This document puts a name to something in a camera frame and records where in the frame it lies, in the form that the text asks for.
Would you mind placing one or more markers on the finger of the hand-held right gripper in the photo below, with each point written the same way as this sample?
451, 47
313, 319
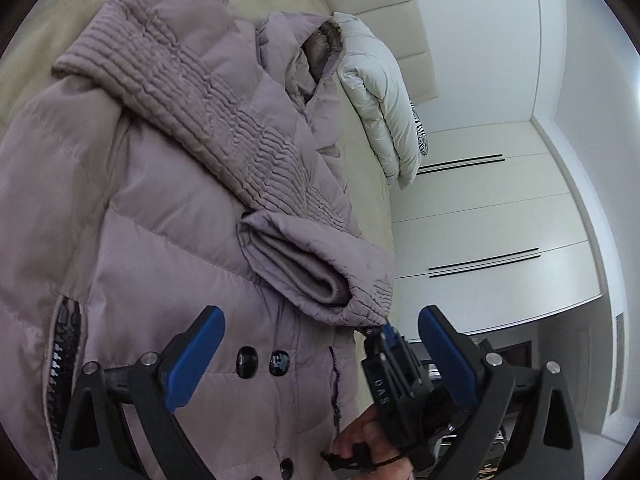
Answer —
372, 342
392, 337

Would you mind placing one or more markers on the person's right hand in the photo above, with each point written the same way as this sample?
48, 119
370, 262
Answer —
360, 435

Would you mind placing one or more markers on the white folded duvet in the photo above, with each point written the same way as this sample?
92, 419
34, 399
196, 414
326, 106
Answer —
370, 85

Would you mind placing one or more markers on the mauve puffer jacket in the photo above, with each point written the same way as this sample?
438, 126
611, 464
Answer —
150, 210

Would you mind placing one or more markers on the white wardrobe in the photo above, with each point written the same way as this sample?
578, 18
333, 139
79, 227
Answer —
480, 200

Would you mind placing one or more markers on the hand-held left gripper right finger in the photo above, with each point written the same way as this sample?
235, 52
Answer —
447, 355

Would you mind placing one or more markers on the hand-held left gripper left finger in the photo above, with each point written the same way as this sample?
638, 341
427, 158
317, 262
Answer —
192, 360

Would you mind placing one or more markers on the zebra print pillow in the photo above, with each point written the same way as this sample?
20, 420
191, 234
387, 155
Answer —
421, 135

